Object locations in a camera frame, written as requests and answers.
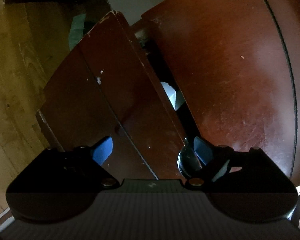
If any white paper in drawer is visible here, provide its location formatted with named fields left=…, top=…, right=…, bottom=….
left=161, top=82, right=185, bottom=111

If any dark red wooden cabinet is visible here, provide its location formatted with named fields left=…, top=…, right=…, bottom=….
left=133, top=0, right=300, bottom=185

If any green cloth on floor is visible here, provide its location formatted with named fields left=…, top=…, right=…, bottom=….
left=69, top=14, right=86, bottom=50

